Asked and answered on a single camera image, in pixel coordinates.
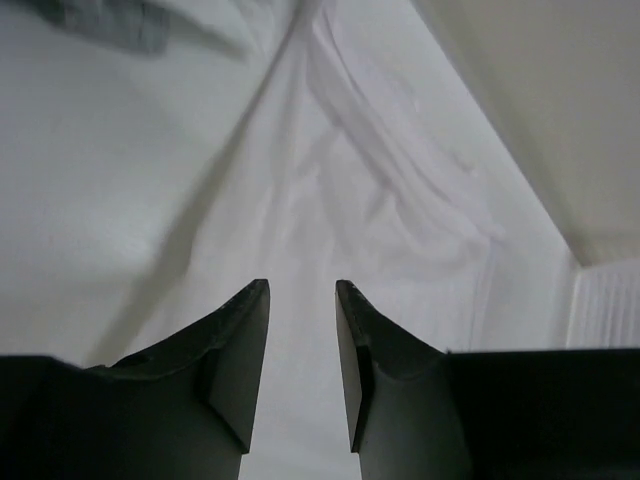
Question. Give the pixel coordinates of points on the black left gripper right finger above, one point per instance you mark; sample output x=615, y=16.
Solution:
x=415, y=412

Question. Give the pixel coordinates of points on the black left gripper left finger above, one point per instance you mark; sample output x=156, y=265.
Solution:
x=183, y=408

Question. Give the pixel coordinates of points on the white tank top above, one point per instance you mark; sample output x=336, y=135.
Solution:
x=346, y=148

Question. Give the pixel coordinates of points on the folded grey tank top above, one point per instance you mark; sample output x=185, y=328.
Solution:
x=141, y=27

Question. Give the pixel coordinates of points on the white plastic basket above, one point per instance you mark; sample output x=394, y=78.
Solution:
x=605, y=307

